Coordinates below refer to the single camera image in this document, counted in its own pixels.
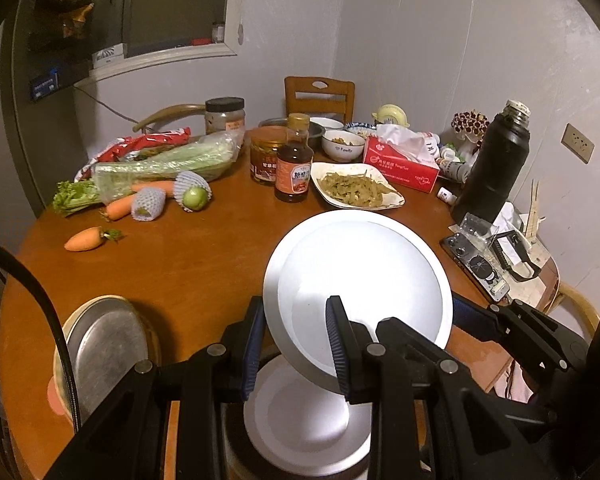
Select wooden sticks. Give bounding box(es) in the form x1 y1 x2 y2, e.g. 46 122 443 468
527 180 546 246

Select black thermos flask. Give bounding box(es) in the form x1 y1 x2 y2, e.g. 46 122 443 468
451 100 532 226

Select round metal pan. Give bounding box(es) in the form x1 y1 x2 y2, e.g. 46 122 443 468
66 296 151 411

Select curved wooden chair back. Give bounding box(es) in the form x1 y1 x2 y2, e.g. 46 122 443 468
134 104 207 133

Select pink cloth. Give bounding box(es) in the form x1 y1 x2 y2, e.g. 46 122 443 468
492 360 536 403

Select blue box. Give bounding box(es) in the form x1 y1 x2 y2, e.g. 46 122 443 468
29 71 62 103

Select window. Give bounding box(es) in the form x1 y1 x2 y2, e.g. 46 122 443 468
87 0 243 86

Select red snack packet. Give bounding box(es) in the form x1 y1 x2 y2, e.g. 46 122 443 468
75 127 193 181

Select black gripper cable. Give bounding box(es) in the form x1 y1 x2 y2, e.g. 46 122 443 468
0 235 83 431

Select black wall cable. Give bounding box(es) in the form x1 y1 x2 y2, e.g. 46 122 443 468
75 85 141 123

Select clear jar with black lid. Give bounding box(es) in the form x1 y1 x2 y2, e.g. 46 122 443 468
204 97 246 136

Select brown sauce bottle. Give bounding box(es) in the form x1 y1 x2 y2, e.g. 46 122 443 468
274 112 315 204

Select pale yellow shell-shaped plate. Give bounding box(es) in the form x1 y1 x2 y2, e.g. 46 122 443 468
52 294 161 426

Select clear plastic case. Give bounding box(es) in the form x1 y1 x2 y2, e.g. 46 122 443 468
455 212 496 241

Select white box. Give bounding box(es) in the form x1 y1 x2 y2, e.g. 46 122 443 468
91 46 126 68

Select celery in plastic bag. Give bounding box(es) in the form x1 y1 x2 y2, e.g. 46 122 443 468
52 130 243 218

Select red instant noodle bowl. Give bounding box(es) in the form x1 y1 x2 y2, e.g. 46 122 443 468
262 209 453 383
243 357 373 477

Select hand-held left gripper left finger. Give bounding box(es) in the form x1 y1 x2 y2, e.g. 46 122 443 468
45 296 266 480

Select white ceramic bowl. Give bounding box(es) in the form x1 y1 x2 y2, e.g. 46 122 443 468
321 130 366 163

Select wall socket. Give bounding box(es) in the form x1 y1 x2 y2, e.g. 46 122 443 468
562 123 596 164

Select black strap frame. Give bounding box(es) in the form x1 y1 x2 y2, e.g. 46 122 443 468
490 230 543 283

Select plate of pickled vegetables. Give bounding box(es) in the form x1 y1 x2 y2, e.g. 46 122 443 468
311 161 406 209

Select grey refrigerator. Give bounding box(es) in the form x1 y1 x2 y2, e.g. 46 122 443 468
10 0 96 211

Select black fridge side rack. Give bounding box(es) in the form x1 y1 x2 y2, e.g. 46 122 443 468
30 0 93 51

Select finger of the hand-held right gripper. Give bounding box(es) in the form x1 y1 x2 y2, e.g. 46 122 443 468
451 295 590 378

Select pink bear-shaped plate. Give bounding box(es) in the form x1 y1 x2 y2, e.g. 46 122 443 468
47 375 76 416

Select stainless steel bowl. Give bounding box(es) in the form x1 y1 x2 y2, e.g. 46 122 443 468
221 400 381 480

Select red tissue box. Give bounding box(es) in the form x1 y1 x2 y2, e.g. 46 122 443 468
362 124 441 194

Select black electronic device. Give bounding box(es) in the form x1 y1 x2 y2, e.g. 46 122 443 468
440 235 511 306

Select green fruit in foam net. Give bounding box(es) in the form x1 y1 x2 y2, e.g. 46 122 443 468
131 187 167 224
174 171 212 211

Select blue patterned bowl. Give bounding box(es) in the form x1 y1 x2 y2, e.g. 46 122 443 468
344 121 378 138

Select chili sauce jar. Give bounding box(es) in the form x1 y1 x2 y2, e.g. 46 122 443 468
250 126 291 187

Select pale yellow plastic container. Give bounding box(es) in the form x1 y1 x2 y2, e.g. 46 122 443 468
371 104 411 128

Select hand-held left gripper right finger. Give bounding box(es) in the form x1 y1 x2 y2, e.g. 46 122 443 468
325 295 546 480

